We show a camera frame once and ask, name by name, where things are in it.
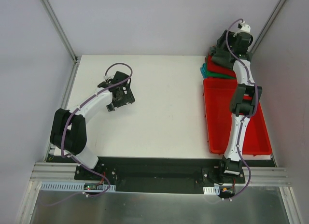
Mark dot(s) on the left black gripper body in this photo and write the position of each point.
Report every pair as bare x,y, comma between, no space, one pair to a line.
129,89

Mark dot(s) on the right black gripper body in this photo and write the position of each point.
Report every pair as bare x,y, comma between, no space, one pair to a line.
217,56

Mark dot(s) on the dark grey t shirt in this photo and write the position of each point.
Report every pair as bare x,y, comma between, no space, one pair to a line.
220,54

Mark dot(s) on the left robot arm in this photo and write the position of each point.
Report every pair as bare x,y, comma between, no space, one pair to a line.
69,132

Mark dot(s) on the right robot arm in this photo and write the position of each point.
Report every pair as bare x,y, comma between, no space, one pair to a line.
244,102

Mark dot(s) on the folded red t shirt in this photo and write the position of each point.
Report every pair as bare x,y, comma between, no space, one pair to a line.
213,67

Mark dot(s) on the folded green t shirt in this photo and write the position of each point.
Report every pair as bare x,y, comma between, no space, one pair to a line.
218,75

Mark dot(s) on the folded teal t shirt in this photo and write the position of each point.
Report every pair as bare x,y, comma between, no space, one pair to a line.
203,70

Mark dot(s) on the red plastic bin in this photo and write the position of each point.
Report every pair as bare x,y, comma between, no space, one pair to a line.
217,97

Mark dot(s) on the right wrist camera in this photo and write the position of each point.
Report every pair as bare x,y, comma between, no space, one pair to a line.
243,39

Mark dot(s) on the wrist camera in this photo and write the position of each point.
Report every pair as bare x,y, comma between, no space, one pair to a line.
243,39
118,77

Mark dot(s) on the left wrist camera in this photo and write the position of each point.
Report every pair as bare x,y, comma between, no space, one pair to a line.
118,77

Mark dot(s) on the right aluminium frame post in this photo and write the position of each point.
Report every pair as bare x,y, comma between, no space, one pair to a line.
273,16

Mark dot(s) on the aluminium frame post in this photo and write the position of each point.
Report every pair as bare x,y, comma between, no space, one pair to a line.
273,16
59,29

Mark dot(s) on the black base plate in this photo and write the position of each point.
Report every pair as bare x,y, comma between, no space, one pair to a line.
163,175

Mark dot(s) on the front aluminium rail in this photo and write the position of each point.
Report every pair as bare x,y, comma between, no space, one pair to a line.
67,172

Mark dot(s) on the left white cable duct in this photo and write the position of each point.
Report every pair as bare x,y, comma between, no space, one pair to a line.
77,187

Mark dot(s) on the white cable duct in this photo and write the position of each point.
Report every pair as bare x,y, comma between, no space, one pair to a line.
211,190
77,187

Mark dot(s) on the left aluminium frame post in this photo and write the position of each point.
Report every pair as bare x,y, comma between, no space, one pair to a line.
59,29

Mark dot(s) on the right white cable duct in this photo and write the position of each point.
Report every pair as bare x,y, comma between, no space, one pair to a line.
211,190

